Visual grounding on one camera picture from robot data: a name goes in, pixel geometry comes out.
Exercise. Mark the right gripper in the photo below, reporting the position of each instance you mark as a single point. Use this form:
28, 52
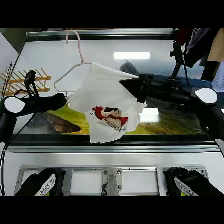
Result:
134, 87

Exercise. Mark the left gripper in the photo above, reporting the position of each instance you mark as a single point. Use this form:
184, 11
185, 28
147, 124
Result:
56, 100

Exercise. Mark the white T-shirt with red print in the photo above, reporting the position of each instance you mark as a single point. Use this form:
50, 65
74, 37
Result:
105, 96

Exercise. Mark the pink clothes hanger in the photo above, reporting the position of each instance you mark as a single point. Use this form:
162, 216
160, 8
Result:
79, 45

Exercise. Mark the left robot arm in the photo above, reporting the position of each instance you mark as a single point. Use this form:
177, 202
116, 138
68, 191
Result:
31, 104

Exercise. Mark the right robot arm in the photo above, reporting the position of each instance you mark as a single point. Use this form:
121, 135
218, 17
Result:
173, 92

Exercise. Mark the heap of clothes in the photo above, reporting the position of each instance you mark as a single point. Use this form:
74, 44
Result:
200, 46

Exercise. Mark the wooden rack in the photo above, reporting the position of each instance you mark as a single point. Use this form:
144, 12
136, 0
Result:
25, 81

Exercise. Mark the black tripod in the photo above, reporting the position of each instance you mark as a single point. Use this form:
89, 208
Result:
177, 61

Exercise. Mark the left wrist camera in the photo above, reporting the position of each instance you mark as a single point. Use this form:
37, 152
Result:
30, 81

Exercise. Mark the silver frame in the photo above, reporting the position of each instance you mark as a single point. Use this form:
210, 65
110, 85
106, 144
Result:
111, 181

